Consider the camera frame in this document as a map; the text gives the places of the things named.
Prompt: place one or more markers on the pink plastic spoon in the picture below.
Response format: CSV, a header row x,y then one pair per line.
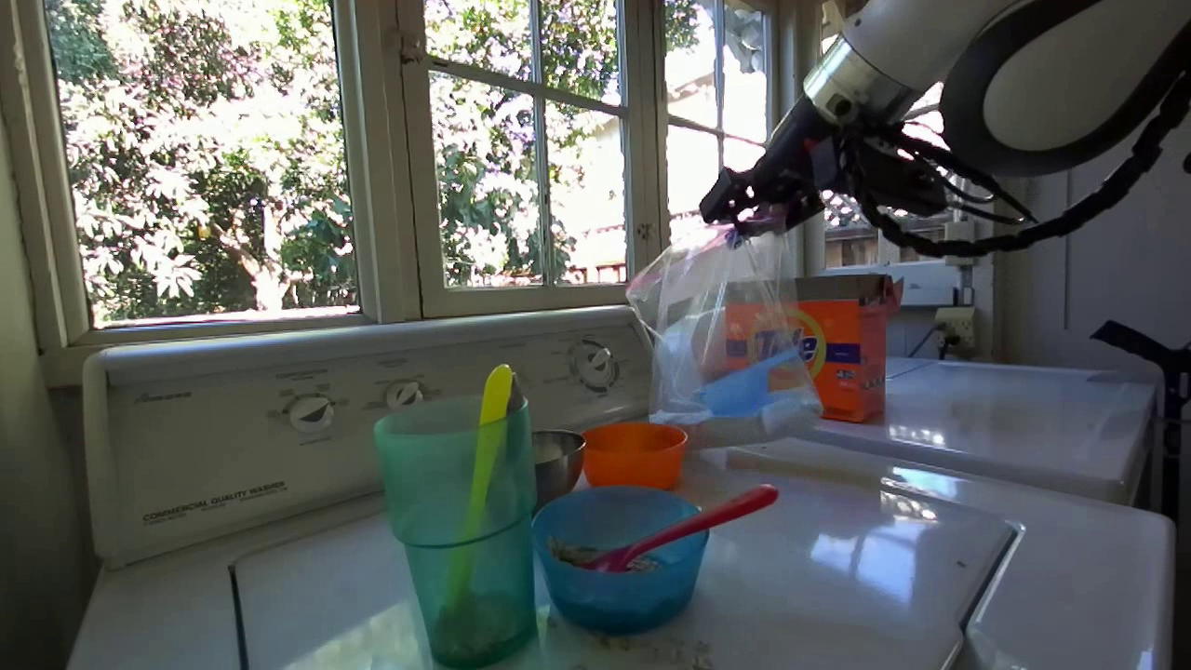
x,y
693,522

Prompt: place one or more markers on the white dryer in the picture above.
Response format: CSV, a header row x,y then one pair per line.
x,y
1018,423

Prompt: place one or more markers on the small washer knob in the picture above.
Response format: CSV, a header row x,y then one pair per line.
x,y
311,411
403,397

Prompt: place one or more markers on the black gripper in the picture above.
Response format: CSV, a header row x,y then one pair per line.
x,y
804,170

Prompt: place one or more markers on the blue plastic bowl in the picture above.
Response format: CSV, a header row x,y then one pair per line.
x,y
620,597

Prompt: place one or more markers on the white washing machine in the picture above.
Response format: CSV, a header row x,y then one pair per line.
x,y
804,581

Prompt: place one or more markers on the large washer dial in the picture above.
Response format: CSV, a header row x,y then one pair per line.
x,y
593,361

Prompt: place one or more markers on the yellow-green plastic spoon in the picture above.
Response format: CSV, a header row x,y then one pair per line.
x,y
485,448

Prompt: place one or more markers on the green plastic cup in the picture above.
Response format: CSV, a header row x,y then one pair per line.
x,y
466,544

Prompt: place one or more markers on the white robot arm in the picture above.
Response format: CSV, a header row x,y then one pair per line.
x,y
992,62

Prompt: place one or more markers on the small metal bowl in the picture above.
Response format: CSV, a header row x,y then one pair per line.
x,y
558,464

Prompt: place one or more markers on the orange Tide detergent box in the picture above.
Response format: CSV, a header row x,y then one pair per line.
x,y
858,354

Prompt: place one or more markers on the white framed window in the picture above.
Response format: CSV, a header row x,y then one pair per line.
x,y
386,163

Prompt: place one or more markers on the black tripod piece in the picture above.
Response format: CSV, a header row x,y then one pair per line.
x,y
1149,372

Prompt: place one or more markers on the orange plastic bowl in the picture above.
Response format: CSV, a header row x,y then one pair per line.
x,y
633,457

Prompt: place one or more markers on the clear pink-zip plastic bag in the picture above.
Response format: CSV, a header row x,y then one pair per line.
x,y
721,335

